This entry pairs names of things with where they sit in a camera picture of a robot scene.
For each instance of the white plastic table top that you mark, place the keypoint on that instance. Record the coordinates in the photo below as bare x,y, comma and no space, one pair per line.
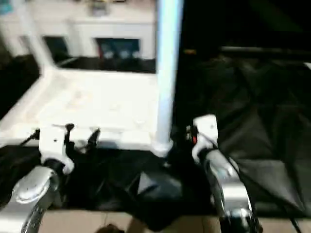
97,97

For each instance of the white plastic table leg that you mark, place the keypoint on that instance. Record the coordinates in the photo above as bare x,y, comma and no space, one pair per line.
167,72
40,48

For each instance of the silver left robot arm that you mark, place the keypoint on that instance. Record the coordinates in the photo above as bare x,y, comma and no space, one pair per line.
29,184

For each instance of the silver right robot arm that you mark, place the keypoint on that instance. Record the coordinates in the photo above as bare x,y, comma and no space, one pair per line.
233,191

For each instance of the black plastic mat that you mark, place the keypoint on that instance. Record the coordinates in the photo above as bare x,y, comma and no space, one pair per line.
243,97

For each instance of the black fabric case gold label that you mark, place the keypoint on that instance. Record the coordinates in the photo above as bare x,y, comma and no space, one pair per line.
190,51

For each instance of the white cabinet with glass doors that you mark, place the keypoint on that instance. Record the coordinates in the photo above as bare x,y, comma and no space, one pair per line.
116,29

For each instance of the clear bag of black parts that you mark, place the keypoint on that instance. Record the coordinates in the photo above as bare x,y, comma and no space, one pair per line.
98,10

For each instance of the white flat board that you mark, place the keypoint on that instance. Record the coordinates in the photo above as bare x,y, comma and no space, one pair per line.
308,66

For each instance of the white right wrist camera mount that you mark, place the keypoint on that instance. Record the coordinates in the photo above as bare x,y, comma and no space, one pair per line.
206,126

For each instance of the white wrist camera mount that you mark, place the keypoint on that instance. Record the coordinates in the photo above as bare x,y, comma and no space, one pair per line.
206,126
52,143

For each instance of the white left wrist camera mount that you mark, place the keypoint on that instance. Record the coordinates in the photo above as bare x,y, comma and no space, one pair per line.
52,143

